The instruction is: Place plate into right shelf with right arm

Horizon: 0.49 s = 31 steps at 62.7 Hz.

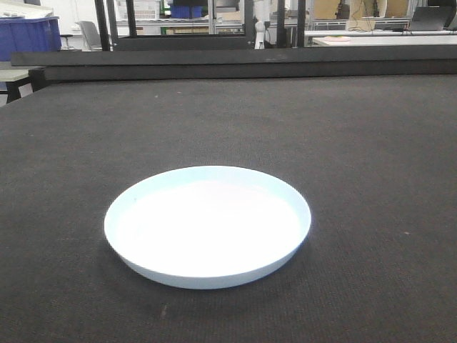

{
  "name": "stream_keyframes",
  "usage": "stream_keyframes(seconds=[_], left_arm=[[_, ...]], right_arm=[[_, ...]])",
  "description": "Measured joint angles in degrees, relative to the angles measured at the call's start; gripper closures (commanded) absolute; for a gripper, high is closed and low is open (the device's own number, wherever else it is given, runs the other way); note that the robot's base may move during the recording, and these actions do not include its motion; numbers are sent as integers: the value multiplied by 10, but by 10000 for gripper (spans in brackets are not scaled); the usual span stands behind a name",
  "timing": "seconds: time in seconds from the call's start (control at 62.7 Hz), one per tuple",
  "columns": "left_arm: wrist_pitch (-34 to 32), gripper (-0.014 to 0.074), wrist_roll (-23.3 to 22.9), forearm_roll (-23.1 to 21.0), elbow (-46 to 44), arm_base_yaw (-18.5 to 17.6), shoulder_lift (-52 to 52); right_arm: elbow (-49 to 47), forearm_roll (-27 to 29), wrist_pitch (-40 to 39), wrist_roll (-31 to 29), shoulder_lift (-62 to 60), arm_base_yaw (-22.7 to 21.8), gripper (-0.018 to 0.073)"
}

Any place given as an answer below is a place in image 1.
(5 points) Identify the light blue round tray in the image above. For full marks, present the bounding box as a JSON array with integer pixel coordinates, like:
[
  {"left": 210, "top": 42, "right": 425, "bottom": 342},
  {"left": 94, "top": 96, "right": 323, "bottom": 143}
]
[{"left": 104, "top": 166, "right": 311, "bottom": 289}]

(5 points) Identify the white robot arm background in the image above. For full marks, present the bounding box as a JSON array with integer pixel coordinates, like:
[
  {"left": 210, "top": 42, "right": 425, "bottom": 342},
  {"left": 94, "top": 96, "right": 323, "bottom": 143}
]
[{"left": 253, "top": 0, "right": 270, "bottom": 50}]

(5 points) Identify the white background table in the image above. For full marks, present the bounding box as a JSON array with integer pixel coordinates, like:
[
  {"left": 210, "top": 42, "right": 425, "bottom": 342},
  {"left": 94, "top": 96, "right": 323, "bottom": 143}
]
[{"left": 305, "top": 30, "right": 456, "bottom": 46}]

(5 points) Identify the grey office chair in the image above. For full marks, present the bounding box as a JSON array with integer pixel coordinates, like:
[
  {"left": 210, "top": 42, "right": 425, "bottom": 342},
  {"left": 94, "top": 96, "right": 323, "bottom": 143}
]
[{"left": 76, "top": 21, "right": 102, "bottom": 51}]

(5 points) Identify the grey side table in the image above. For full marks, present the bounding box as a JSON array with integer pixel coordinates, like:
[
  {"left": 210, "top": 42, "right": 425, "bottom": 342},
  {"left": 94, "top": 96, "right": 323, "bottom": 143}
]
[{"left": 1, "top": 61, "right": 38, "bottom": 104}]

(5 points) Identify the large blue plastic crate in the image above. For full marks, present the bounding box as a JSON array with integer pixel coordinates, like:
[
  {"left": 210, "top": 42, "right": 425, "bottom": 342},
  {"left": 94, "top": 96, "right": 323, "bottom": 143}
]
[{"left": 1, "top": 16, "right": 61, "bottom": 61}]

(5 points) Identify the black metal frame rack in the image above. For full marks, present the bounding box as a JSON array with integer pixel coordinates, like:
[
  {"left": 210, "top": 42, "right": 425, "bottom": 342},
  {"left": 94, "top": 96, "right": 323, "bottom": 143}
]
[{"left": 94, "top": 0, "right": 308, "bottom": 51}]

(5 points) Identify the black table edge rail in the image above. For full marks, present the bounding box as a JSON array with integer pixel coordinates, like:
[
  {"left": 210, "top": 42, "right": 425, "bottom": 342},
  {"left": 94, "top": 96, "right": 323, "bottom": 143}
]
[{"left": 11, "top": 44, "right": 456, "bottom": 81}]

